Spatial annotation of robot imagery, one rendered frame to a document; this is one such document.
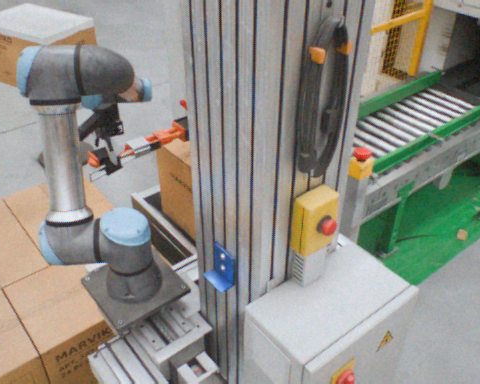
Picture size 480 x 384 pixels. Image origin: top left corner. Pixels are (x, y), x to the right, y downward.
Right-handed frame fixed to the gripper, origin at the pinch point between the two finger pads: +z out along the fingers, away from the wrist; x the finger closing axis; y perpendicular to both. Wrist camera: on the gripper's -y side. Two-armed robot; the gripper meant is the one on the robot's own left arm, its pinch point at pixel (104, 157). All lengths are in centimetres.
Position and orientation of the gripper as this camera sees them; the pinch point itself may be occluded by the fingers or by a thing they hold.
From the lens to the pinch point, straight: 190.6
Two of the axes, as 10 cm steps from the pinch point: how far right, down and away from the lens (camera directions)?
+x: -6.1, -4.7, 6.3
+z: 0.0, 8.0, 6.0
